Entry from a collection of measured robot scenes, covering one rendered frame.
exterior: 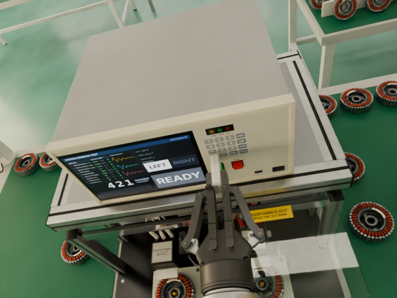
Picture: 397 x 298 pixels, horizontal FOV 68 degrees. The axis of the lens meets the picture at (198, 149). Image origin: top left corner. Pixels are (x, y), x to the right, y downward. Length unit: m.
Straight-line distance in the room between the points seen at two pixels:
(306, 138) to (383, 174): 0.47
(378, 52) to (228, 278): 2.59
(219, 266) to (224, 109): 0.24
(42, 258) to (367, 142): 1.22
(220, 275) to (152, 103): 0.31
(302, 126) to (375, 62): 2.06
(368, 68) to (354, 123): 1.48
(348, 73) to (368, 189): 1.67
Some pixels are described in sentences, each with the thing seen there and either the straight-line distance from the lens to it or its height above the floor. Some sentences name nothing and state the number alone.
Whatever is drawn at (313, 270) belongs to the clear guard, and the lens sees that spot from 0.62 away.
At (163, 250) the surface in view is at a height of 0.92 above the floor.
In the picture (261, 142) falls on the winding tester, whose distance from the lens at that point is 0.54.
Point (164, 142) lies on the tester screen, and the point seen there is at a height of 1.28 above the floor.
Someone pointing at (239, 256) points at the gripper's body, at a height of 1.23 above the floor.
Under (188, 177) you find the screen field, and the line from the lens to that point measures 0.61.
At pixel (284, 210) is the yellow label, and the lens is 0.66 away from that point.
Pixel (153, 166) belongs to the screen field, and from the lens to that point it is 0.58.
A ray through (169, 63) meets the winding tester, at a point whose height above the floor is 1.32.
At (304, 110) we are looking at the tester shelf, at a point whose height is 1.11.
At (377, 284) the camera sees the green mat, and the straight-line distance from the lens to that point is 0.97.
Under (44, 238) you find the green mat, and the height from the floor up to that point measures 0.75.
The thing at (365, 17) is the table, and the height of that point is 0.75.
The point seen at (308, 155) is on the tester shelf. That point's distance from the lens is 0.67.
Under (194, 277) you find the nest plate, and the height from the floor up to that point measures 0.78.
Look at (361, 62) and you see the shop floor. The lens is 2.75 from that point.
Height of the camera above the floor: 1.66
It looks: 49 degrees down
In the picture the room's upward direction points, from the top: 21 degrees counter-clockwise
